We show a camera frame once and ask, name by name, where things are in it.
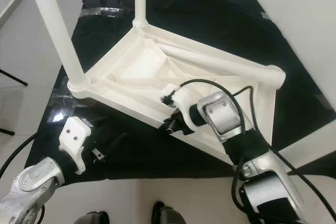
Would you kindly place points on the black table cloth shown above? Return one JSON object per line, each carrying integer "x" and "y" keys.
{"x": 215, "y": 14}

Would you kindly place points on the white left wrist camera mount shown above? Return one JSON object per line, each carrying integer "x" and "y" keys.
{"x": 76, "y": 137}

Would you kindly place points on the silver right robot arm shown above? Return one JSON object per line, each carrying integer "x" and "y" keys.
{"x": 226, "y": 114}

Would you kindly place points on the dark robot foot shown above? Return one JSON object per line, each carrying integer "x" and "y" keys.
{"x": 105, "y": 217}
{"x": 156, "y": 213}

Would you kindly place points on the dark right robot foot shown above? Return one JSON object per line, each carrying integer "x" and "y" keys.
{"x": 156, "y": 213}

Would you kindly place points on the small clear tape piece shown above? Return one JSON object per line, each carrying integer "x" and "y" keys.
{"x": 265, "y": 16}

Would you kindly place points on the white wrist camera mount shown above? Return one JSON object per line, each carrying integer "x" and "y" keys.
{"x": 76, "y": 137}
{"x": 181, "y": 98}

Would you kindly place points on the dark left robot foot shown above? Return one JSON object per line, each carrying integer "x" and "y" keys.
{"x": 105, "y": 217}

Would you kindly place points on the white plastic children table top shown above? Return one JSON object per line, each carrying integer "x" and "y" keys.
{"x": 136, "y": 66}

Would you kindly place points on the black metal-legged chair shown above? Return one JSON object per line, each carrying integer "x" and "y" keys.
{"x": 13, "y": 80}

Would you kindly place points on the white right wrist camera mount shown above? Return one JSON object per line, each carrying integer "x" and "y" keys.
{"x": 181, "y": 98}

